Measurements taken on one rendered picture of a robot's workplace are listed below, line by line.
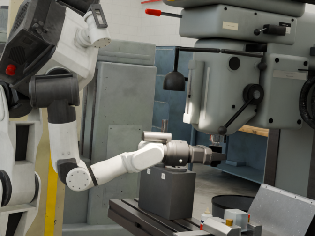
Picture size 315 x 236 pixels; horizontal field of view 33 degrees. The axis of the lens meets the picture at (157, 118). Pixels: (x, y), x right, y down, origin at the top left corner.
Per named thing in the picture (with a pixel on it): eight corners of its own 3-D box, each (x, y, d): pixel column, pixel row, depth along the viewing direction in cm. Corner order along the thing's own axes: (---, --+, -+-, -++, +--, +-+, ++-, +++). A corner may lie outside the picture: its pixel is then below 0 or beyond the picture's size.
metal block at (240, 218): (234, 232, 170) (236, 214, 169) (222, 227, 175) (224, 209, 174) (246, 231, 172) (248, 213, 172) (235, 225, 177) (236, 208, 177)
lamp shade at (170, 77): (158, 89, 170) (159, 70, 170) (171, 89, 176) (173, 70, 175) (176, 91, 166) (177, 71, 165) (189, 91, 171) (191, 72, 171)
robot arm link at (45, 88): (38, 125, 163) (34, 82, 160) (40, 119, 172) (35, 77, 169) (76, 122, 165) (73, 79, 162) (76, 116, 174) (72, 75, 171)
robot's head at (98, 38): (84, 50, 173) (100, 36, 168) (75, 24, 176) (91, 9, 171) (99, 52, 178) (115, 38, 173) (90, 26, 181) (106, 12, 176)
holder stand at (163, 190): (168, 220, 207) (173, 170, 206) (137, 206, 225) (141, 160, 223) (192, 217, 214) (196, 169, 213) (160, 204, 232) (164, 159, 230)
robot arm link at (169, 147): (176, 168, 177) (142, 167, 174) (167, 161, 188) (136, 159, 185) (179, 135, 176) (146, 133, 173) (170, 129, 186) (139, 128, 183)
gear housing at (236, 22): (216, 35, 165) (220, 2, 164) (176, 36, 186) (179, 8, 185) (296, 46, 181) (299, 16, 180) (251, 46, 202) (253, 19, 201)
